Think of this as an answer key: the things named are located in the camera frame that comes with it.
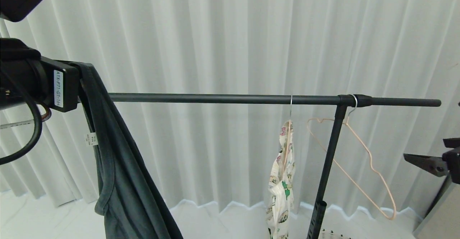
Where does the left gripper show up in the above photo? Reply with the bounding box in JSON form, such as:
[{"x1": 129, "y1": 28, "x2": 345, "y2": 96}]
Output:
[{"x1": 0, "y1": 38, "x2": 81, "y2": 113}]

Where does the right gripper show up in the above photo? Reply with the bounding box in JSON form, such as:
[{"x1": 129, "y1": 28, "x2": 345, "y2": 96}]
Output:
[{"x1": 403, "y1": 137, "x2": 460, "y2": 185}]

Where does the pink clothes hanger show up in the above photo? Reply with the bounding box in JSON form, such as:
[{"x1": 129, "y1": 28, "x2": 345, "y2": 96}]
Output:
[
  {"x1": 306, "y1": 95, "x2": 397, "y2": 221},
  {"x1": 282, "y1": 95, "x2": 294, "y2": 175}
]

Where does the dark grey garment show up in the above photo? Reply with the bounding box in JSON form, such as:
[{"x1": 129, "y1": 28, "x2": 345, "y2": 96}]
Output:
[{"x1": 70, "y1": 62, "x2": 184, "y2": 239}]

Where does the cream printed garment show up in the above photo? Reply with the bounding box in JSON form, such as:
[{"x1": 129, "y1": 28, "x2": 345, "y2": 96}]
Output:
[{"x1": 266, "y1": 120, "x2": 296, "y2": 239}]

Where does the white laundry basket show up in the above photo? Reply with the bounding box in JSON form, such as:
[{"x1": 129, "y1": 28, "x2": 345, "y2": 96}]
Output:
[{"x1": 319, "y1": 228, "x2": 352, "y2": 239}]

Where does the black clothes rack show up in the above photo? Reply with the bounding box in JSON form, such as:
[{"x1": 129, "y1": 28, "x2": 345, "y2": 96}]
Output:
[{"x1": 108, "y1": 93, "x2": 442, "y2": 239}]

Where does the white curtain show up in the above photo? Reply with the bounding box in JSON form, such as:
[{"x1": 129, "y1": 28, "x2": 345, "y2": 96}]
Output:
[{"x1": 0, "y1": 0, "x2": 460, "y2": 220}]

